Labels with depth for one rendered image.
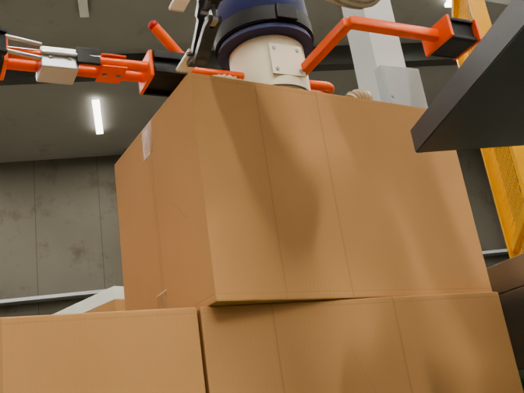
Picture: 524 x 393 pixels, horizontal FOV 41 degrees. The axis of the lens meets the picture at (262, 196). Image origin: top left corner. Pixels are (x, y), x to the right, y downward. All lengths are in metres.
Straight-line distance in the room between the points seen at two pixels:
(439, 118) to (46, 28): 9.76
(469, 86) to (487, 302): 0.56
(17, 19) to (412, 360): 9.53
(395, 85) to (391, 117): 1.60
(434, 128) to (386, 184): 0.35
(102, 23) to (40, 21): 0.84
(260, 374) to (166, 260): 0.28
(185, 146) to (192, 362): 0.36
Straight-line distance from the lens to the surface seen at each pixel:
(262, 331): 1.13
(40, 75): 1.43
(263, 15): 1.55
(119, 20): 10.46
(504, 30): 0.87
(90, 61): 1.42
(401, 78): 3.08
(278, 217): 1.18
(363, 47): 3.22
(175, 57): 1.47
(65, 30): 10.65
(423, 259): 1.35
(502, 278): 1.49
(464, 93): 0.95
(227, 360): 1.10
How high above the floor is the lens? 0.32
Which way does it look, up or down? 20 degrees up
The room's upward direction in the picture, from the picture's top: 9 degrees counter-clockwise
